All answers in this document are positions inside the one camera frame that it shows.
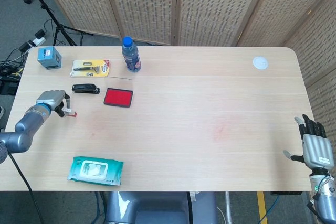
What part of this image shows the white round table grommet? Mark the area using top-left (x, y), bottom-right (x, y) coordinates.
top-left (253, 56), bottom-right (269, 71)

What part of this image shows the blue cardboard box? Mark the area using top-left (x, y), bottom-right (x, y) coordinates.
top-left (37, 46), bottom-right (62, 70)

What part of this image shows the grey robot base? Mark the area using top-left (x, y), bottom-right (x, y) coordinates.
top-left (104, 191), bottom-right (218, 224)

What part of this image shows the woven wooden folding screen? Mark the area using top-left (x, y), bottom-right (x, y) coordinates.
top-left (36, 0), bottom-right (336, 141)

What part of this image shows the green wet wipes pack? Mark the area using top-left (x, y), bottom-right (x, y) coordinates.
top-left (67, 156), bottom-right (124, 187)

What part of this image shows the white power strip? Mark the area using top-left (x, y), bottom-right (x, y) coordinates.
top-left (27, 37), bottom-right (46, 47)

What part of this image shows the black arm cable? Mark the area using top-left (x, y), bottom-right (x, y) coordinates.
top-left (9, 153), bottom-right (45, 224)

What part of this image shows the blue capped drink bottle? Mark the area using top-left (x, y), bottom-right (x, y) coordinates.
top-left (121, 36), bottom-right (142, 73)

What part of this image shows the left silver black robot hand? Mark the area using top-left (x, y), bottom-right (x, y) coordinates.
top-left (35, 90), bottom-right (73, 118)

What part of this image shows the clear ink pad lid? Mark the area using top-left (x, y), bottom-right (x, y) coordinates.
top-left (108, 76), bottom-right (134, 91)

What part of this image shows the razor in yellow blister pack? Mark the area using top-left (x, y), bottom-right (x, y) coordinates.
top-left (70, 59), bottom-right (111, 78)

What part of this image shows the black tripod stand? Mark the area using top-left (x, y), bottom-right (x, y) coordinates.
top-left (18, 0), bottom-right (94, 47)

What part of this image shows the red ink pad black case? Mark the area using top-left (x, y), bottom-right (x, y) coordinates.
top-left (103, 88), bottom-right (134, 109)

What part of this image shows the black stapler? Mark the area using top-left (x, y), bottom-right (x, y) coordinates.
top-left (71, 83), bottom-right (101, 95)

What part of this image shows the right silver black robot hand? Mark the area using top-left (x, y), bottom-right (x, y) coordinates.
top-left (282, 114), bottom-right (336, 169)

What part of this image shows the black under-table box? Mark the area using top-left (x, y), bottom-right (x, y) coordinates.
top-left (270, 190), bottom-right (303, 196)

